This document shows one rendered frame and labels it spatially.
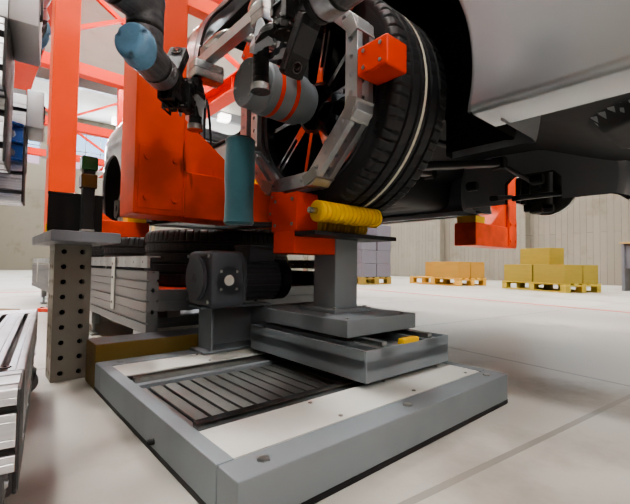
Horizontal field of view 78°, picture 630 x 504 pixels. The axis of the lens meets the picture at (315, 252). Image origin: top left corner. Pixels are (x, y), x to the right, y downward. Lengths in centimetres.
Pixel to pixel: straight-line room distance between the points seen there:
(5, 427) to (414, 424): 65
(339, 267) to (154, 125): 75
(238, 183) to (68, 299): 65
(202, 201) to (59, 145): 203
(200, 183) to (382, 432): 101
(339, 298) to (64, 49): 289
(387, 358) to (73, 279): 98
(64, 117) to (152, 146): 204
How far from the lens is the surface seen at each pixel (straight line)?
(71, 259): 143
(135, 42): 94
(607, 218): 1144
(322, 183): 107
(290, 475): 66
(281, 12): 89
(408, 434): 86
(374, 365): 97
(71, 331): 145
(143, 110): 143
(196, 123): 121
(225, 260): 122
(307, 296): 182
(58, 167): 331
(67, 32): 363
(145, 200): 136
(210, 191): 145
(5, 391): 55
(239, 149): 118
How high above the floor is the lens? 37
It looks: 2 degrees up
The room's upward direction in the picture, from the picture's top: 1 degrees clockwise
